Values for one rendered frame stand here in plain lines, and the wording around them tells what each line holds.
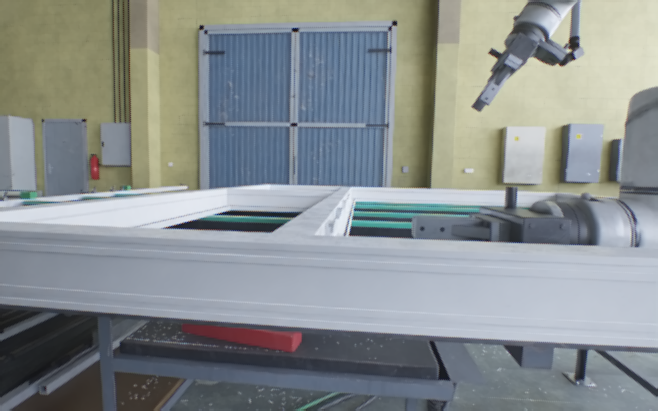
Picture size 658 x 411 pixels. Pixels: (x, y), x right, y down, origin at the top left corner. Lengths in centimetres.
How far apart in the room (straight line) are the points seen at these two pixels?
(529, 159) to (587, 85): 182
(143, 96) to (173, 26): 165
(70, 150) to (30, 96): 158
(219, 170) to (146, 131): 165
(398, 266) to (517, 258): 9
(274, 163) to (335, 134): 140
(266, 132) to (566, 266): 693
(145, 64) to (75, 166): 291
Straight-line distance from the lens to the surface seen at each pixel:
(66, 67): 977
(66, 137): 952
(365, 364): 80
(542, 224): 41
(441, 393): 82
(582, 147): 786
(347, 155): 681
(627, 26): 896
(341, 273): 27
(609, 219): 48
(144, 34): 829
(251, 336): 85
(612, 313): 34
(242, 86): 743
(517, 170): 731
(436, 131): 666
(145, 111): 792
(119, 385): 138
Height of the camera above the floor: 99
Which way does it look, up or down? 5 degrees down
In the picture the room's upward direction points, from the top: 1 degrees clockwise
